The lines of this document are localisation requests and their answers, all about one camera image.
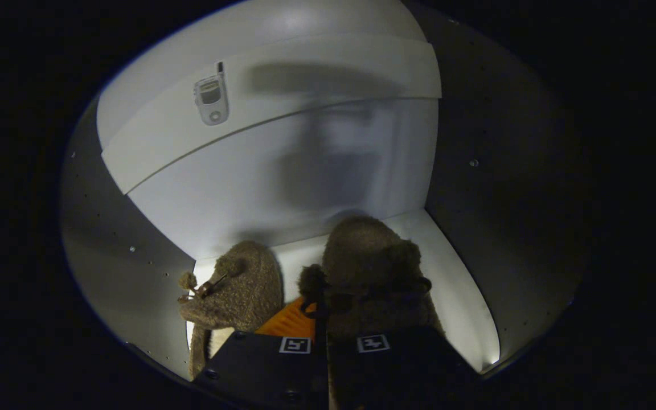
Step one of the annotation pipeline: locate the brown fuzzy shoe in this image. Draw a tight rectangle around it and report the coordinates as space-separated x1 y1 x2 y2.
298 215 445 342
177 240 285 381

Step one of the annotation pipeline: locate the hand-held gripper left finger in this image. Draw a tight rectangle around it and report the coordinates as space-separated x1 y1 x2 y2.
194 296 329 410

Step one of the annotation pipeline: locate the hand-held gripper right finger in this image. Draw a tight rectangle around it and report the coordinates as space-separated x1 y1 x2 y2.
331 326 479 410

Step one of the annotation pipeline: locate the grey shoe cabinet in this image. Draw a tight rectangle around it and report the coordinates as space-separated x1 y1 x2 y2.
59 0 591 393

